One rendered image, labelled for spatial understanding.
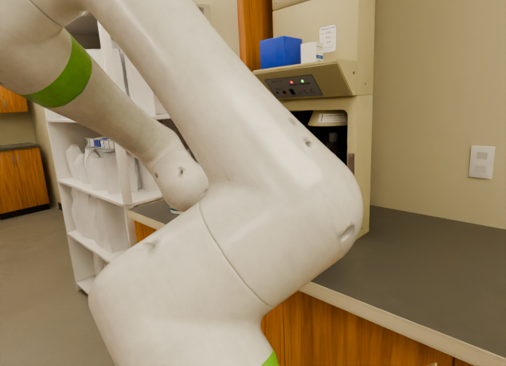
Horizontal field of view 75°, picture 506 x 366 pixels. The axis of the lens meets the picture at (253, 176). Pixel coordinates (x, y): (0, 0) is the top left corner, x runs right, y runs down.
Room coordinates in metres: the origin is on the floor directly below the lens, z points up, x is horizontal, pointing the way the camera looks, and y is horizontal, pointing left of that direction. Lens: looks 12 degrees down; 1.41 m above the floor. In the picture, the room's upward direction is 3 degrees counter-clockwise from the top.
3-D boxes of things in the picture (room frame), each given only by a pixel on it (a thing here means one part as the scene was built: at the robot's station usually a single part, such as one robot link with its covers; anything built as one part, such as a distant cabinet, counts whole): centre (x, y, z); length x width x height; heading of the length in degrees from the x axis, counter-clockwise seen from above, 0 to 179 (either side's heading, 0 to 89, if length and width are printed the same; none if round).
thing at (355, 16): (1.22, -0.30, 1.33); 0.32 x 0.25 x 0.77; 46
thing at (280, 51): (1.15, -0.11, 1.56); 0.10 x 0.10 x 0.09; 46
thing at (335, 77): (1.09, -0.17, 1.46); 0.32 x 0.12 x 0.10; 46
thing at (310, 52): (1.07, -0.20, 1.54); 0.05 x 0.05 x 0.06; 53
